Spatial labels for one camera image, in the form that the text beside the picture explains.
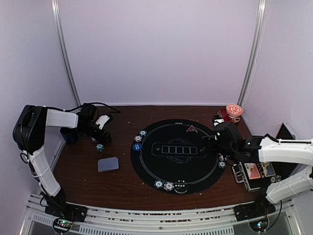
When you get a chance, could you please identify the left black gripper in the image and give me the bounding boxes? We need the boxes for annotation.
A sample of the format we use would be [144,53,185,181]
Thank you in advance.
[79,122,111,144]

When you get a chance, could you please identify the red black triangular all-in marker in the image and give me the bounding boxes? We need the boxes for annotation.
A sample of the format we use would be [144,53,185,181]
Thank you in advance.
[186,125,198,133]

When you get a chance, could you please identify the blue-backed playing card deck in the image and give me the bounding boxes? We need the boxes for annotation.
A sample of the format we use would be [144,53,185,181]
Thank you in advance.
[98,157,119,172]

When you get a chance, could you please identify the single white blue poker chip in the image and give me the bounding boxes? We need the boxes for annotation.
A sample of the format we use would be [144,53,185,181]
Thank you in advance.
[134,135,142,142]

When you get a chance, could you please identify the blue small blind button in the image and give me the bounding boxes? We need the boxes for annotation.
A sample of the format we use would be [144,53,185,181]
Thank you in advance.
[132,143,142,151]

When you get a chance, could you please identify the single green blue poker chip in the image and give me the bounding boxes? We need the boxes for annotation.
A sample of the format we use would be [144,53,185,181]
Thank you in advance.
[139,130,147,137]

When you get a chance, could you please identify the clear round dealer button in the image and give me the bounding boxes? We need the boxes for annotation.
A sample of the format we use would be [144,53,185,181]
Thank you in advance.
[174,180,189,194]

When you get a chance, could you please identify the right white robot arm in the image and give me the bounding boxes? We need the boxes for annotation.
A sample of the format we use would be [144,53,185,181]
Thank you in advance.
[209,118,313,216]

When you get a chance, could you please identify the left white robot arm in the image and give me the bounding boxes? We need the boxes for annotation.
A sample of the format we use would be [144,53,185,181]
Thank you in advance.
[13,103,115,217]

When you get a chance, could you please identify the red floral saucer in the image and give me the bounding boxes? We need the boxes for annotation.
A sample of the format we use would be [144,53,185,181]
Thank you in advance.
[217,108,241,123]

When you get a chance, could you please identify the dark blue cup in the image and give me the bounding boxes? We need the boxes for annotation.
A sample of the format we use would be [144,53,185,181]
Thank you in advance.
[60,127,78,145]

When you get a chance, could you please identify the round black poker mat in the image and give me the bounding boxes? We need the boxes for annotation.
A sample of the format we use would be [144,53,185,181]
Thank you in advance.
[131,119,224,194]

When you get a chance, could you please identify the red white patterned tea bowl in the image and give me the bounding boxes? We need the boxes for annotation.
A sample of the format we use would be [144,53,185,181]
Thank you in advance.
[226,103,244,118]

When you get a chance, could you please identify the red card deck in case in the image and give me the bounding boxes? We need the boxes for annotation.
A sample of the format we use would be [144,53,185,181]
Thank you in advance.
[244,163,261,180]

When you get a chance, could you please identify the aluminium poker chip case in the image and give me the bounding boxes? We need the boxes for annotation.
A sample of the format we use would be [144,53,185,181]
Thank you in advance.
[232,162,282,192]

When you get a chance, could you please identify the poker chips in case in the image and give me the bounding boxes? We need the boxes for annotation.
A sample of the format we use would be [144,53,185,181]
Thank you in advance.
[269,175,281,184]

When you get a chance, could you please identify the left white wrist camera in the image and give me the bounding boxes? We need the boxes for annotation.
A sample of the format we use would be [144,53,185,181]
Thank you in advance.
[95,114,113,130]

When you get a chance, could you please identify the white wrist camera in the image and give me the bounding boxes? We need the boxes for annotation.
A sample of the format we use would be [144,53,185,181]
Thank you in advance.
[212,115,224,127]
[95,114,113,130]

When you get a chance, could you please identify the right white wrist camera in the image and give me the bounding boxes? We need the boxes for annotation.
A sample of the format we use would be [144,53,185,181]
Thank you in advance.
[212,115,224,127]

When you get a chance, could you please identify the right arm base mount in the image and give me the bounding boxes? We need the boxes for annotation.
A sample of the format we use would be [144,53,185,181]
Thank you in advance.
[234,202,276,233]

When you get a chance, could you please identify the front aluminium rail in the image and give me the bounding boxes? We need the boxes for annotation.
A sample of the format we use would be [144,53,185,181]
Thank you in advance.
[18,195,303,235]

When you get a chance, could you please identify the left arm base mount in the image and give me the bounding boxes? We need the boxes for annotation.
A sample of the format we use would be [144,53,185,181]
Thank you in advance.
[45,199,88,235]

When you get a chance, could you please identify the left aluminium frame post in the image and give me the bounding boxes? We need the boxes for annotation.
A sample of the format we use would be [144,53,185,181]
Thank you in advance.
[51,0,81,106]

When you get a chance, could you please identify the aluminium frame post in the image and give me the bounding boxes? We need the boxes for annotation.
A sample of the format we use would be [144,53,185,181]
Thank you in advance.
[237,0,268,107]
[51,0,81,106]

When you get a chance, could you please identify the right aluminium frame post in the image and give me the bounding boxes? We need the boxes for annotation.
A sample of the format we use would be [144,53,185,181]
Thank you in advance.
[237,0,268,107]

